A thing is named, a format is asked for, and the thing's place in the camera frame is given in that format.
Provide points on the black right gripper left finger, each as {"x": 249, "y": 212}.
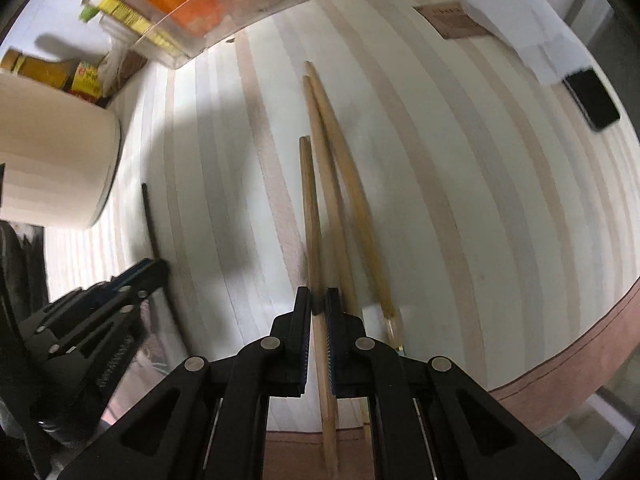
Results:
{"x": 274, "y": 366}

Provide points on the brown cardboard label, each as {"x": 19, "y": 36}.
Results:
{"x": 450, "y": 21}

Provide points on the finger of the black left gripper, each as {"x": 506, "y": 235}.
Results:
{"x": 128, "y": 296}
{"x": 134, "y": 277}

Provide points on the striped cat placemat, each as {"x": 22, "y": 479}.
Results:
{"x": 509, "y": 231}

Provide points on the brown paper packet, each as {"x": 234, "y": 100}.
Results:
{"x": 117, "y": 68}

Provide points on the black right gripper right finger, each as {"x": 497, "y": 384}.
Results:
{"x": 362, "y": 367}

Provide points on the textured brown wooden chopstick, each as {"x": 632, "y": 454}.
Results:
{"x": 318, "y": 320}

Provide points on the light bamboo chopstick outer right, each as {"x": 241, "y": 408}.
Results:
{"x": 360, "y": 210}

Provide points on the white folded paper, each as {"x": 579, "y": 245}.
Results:
{"x": 532, "y": 28}

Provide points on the black smartphone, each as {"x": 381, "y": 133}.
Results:
{"x": 592, "y": 98}

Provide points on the light bamboo chopstick inner right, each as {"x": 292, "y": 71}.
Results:
{"x": 330, "y": 199}

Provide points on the sauce bottle yellow label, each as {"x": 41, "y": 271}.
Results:
{"x": 71, "y": 76}

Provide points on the beige cylindrical utensil holder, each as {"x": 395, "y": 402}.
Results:
{"x": 59, "y": 154}

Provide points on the black chopstick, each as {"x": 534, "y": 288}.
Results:
{"x": 149, "y": 221}

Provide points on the light bamboo chopstick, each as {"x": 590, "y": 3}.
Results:
{"x": 360, "y": 210}
{"x": 330, "y": 199}

